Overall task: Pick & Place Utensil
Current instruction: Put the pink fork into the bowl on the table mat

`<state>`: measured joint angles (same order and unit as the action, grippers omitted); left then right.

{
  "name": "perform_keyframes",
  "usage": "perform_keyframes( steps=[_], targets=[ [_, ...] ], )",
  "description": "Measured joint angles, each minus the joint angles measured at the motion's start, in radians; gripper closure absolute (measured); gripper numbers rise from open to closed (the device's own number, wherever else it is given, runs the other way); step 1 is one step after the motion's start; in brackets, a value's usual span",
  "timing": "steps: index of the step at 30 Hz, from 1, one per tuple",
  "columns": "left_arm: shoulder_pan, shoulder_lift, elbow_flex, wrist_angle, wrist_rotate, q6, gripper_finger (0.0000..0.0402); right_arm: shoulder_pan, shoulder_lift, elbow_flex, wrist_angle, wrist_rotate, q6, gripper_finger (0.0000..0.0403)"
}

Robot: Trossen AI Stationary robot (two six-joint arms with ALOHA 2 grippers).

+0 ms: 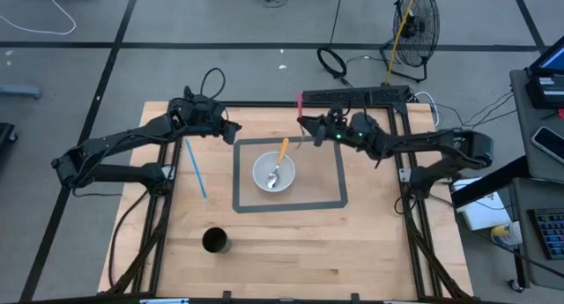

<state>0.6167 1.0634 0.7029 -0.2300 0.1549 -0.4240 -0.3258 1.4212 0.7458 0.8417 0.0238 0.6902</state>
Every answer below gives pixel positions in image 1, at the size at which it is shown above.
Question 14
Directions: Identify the black cup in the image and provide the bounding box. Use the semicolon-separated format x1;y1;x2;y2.
201;226;233;255

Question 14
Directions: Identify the black floor object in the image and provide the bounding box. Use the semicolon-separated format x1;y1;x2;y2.
0;122;19;146

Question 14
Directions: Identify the laptop with blue screen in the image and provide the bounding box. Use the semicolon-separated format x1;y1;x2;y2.
528;43;564;76

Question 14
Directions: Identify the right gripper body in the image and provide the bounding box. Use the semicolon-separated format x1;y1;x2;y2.
323;108;357;145

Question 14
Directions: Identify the red-handled metal fork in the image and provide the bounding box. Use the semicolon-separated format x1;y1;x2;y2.
295;91;308;151

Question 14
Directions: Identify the black floor fan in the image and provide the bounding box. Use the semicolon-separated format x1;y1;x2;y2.
379;0;442;84

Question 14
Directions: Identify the grey floor bar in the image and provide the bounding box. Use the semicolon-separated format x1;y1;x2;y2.
0;84;43;100

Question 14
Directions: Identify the black box with label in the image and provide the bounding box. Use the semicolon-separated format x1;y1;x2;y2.
524;72;564;110

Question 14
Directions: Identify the orange-handled metal spoon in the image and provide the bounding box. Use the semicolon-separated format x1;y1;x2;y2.
266;137;291;190

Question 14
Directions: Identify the black aluminium table frame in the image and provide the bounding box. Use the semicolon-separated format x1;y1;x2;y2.
105;85;475;304

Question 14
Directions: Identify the black beam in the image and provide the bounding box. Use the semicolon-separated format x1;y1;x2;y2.
449;156;530;208

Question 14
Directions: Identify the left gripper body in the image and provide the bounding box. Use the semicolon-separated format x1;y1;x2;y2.
173;96;229;137

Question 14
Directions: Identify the black smartphone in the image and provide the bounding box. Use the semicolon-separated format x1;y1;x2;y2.
531;125;564;165

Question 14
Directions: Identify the white cable loop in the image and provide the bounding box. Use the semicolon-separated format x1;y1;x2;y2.
413;91;442;127

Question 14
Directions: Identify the white floor cable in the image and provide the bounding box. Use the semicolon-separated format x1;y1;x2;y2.
0;0;78;36

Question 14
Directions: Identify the black cable with coil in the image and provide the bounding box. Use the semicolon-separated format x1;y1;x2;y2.
315;0;354;87

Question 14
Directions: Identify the black computer keyboard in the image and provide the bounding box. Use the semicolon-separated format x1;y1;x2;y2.
527;206;564;262

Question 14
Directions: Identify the beige mat with grey border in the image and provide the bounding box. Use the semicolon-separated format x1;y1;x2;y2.
232;135;349;214

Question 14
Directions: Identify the white canister with yellow label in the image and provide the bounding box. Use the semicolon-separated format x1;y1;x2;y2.
490;221;523;248

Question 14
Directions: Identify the yellow hanging cord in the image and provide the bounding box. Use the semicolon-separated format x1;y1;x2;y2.
386;0;419;84

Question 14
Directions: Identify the white box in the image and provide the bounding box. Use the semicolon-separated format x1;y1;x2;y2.
451;176;512;232

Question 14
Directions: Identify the white bowl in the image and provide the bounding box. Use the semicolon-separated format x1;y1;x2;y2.
251;151;297;194

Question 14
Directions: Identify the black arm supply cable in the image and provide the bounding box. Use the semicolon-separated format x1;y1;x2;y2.
108;189;153;290

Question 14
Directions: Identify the grey desk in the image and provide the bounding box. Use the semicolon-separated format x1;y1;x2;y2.
509;68;564;184
510;176;564;292

